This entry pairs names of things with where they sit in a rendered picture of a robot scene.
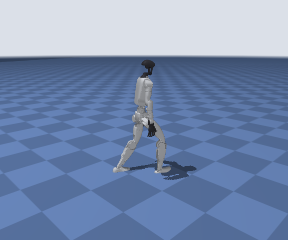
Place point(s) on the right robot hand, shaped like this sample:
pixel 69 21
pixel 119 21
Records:
pixel 151 129

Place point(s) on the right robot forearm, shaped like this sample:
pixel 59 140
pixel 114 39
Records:
pixel 150 112

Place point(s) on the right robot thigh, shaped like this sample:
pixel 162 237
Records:
pixel 159 134

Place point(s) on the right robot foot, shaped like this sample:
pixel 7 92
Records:
pixel 163 170

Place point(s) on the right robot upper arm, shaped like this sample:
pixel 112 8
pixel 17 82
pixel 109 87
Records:
pixel 148 90

